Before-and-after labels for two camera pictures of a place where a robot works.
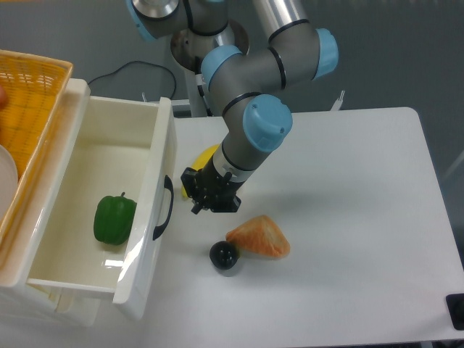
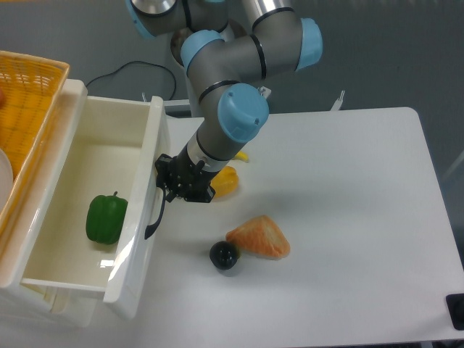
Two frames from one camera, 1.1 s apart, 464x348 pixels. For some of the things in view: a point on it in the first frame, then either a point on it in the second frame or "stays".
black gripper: x=205 y=184 -> x=181 y=174
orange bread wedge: x=259 y=237 stays
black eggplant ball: x=224 y=254 stays
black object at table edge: x=455 y=307 stays
